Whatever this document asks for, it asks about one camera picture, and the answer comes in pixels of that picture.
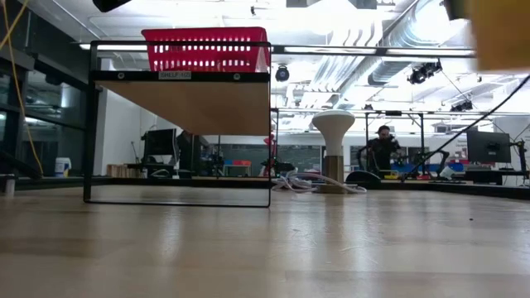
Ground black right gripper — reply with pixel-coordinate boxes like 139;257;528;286
442;0;471;22

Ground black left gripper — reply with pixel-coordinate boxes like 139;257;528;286
91;0;133;13

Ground yellow plastic basket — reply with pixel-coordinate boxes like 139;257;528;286
466;0;530;74

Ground red plastic basket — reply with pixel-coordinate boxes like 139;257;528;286
140;26;271;74

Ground black ceiling spotlights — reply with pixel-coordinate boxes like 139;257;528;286
407;60;443;86
450;100;475;113

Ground black monitor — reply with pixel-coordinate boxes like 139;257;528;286
142;127;180;157

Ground stack of wooden blocks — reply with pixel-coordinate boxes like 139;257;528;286
105;163;130;179

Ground white bucket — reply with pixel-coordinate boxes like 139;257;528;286
54;156;73;179

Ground white mushroom table lamp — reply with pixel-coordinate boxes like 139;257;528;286
311;109;356;195

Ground black slanted bar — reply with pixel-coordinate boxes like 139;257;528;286
0;147;43;181

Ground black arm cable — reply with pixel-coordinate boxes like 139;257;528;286
402;74;530;182

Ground yellow extension cable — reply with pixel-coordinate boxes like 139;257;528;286
0;0;45;175

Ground wooden shelf riser black frame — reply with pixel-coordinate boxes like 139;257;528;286
83;40;273;209

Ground black metal table frame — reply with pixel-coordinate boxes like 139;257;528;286
0;175;530;200

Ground white cylindrical post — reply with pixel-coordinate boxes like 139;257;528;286
2;173;17;198

